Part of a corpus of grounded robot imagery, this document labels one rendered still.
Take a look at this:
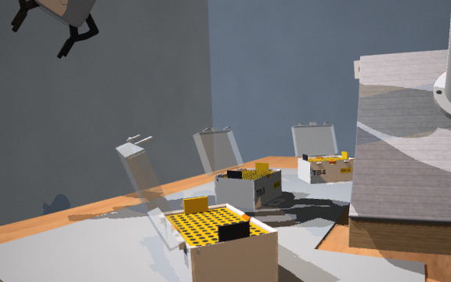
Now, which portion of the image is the grey bench mat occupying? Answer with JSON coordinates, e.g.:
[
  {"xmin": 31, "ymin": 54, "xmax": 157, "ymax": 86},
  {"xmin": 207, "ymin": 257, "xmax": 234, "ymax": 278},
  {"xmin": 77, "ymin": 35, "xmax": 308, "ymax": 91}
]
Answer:
[{"xmin": 0, "ymin": 168, "xmax": 425, "ymax": 282}]

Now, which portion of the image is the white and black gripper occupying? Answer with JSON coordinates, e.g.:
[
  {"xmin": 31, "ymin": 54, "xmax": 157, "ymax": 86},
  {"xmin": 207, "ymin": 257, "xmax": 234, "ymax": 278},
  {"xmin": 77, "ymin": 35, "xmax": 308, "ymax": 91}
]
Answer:
[{"xmin": 11, "ymin": 0, "xmax": 99, "ymax": 59}]

